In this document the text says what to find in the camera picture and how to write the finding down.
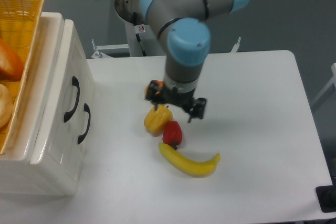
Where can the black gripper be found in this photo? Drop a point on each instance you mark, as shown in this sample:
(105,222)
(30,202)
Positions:
(179,94)

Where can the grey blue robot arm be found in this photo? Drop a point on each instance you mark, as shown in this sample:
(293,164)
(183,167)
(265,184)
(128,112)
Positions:
(179,26)

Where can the white drawer cabinet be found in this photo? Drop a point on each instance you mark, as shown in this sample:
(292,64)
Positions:
(17,174)

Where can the orange glazed bun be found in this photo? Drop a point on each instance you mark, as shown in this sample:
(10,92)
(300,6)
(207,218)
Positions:
(159,85)

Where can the yellow bell pepper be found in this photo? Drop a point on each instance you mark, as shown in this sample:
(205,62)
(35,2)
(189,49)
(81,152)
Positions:
(157,118)

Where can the red bell pepper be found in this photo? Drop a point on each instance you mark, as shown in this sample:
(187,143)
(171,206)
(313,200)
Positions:
(172,134)

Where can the yellow banana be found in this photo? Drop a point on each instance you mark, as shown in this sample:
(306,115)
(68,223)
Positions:
(186,165)

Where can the orange croissant bread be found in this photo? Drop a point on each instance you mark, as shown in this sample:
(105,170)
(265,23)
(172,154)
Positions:
(12,66)

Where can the pale round bun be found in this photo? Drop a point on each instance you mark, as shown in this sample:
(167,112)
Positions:
(6,105)

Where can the black device at edge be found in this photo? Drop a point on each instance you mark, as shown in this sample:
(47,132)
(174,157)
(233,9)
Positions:
(326,198)

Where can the yellow wicker basket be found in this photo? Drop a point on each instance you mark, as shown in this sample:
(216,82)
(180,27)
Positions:
(19,23)

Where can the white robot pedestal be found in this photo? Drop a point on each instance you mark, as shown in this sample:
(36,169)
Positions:
(140,37)

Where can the white table clamp bracket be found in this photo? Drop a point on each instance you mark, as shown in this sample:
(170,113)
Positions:
(113,51)

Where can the white frame at right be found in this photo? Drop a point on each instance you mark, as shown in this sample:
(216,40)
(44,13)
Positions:
(327,90)

